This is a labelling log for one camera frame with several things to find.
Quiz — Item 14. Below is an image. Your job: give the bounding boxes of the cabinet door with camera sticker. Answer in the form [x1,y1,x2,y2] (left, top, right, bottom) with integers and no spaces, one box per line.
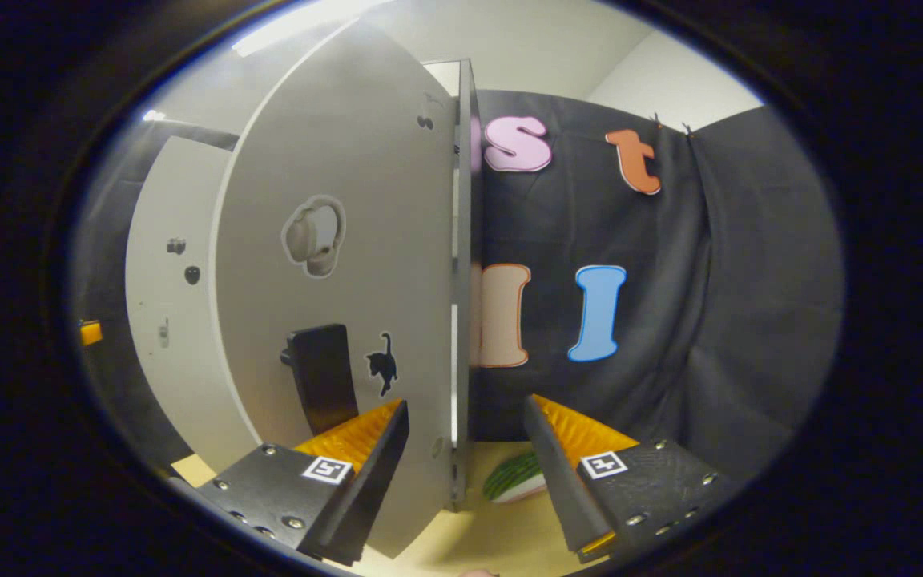
[125,135,262,474]

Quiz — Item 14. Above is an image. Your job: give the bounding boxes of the black backdrop cloth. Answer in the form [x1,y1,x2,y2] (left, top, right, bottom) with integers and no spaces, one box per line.
[69,88,845,482]

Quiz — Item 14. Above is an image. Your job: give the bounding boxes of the cabinet door with headphone sticker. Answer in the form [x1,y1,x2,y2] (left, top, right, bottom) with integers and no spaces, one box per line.
[208,18,462,559]

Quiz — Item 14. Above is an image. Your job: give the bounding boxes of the white and grey cabinet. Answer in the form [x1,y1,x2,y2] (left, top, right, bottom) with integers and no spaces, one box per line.
[421,58,485,514]

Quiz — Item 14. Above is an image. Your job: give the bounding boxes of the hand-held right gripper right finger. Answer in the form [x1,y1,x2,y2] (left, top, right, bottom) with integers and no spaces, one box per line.
[522,394,739,563]

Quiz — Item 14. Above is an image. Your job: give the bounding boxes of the black door handle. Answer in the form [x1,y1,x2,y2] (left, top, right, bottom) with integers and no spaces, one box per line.
[280,323,360,438]

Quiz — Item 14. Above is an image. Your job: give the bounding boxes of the watermelon slice toy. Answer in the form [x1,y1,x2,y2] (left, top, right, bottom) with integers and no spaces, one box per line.
[483,451,546,505]

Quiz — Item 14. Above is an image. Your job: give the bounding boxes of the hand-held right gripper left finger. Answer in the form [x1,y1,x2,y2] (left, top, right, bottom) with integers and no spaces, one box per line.
[193,399,410,567]

